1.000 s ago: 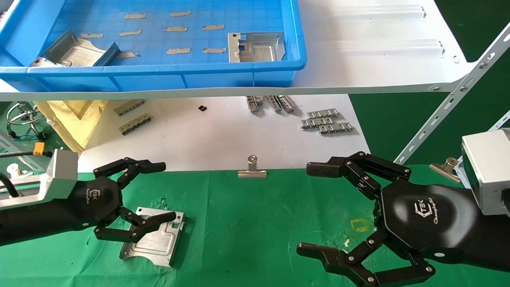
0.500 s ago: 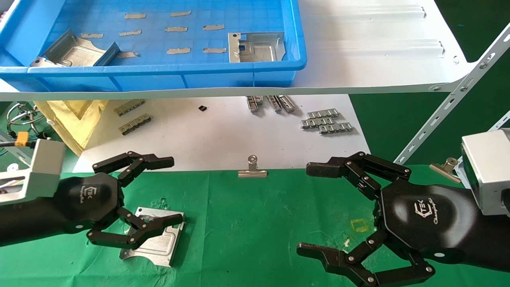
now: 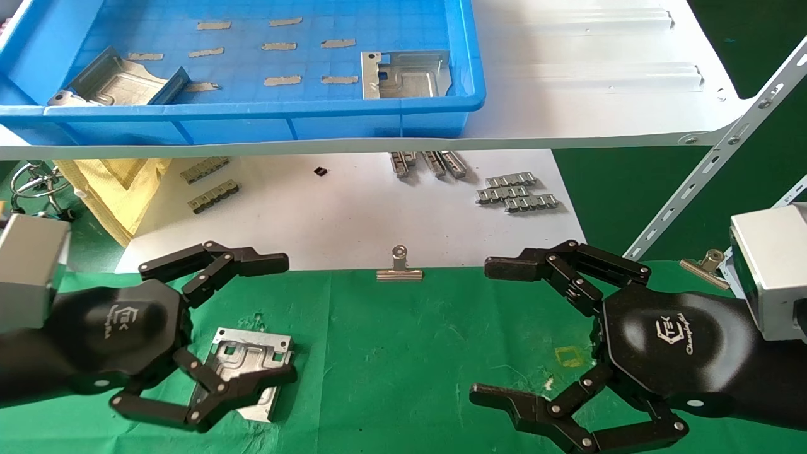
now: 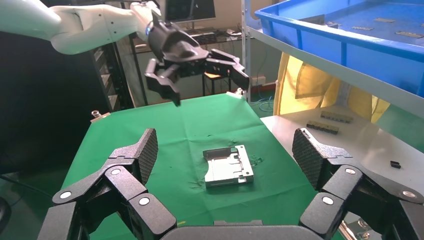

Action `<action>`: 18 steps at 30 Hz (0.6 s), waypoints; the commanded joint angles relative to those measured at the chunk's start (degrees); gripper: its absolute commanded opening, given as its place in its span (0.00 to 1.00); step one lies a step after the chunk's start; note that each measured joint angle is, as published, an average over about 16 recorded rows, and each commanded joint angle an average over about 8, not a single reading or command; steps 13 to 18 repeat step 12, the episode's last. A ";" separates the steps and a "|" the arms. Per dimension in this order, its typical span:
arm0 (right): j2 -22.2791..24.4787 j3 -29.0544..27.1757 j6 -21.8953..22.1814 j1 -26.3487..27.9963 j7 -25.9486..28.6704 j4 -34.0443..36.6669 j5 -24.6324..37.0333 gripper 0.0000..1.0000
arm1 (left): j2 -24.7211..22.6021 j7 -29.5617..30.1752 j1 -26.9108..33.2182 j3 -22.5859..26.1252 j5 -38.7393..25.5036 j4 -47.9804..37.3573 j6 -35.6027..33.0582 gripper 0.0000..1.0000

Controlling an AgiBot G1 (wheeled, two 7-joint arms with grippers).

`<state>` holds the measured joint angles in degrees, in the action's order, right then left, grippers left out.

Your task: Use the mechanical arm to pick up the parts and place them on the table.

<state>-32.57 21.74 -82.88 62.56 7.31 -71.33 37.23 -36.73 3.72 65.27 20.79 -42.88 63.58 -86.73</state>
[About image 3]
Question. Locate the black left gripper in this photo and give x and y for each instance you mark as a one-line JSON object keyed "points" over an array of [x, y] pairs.
{"points": [[107, 334]]}

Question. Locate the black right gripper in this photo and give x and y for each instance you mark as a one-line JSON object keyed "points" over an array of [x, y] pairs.
{"points": [[681, 347]]}

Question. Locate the stamped sheet metal part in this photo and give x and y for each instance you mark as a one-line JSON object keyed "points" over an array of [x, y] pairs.
{"points": [[120, 85], [410, 79], [249, 353]]}

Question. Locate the dark olive connector strip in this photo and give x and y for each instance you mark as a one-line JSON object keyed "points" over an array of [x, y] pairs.
{"points": [[214, 197], [205, 170]]}

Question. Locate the silver connector strip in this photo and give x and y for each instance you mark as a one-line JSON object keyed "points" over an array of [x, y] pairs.
{"points": [[434, 164], [400, 164], [501, 195], [455, 164], [531, 203], [510, 180]]}

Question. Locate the green cloth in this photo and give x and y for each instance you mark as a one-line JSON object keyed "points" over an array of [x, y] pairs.
{"points": [[391, 366]]}

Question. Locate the silver binder clip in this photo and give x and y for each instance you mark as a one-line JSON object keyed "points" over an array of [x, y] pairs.
{"points": [[703, 268], [400, 273]]}

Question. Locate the yellow cloth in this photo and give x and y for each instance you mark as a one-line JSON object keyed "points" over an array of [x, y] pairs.
{"points": [[107, 195]]}

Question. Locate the blue plastic bin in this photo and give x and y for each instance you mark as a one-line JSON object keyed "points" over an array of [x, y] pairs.
{"points": [[252, 123]]}

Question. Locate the beige tape strip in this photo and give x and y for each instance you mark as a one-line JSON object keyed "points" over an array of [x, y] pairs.
{"points": [[205, 53], [145, 57], [285, 22], [214, 26], [339, 80], [203, 87], [282, 80], [338, 43], [278, 46]]}

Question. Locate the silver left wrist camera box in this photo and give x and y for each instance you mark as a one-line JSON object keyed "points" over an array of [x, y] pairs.
{"points": [[28, 271]]}

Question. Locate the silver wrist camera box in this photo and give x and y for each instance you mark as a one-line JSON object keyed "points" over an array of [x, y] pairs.
{"points": [[28, 271], [775, 265]]}

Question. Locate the metal shelf frame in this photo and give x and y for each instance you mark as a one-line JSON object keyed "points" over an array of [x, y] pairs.
{"points": [[580, 94]]}

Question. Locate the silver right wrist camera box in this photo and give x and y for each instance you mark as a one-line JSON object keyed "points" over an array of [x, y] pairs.
{"points": [[775, 265]]}

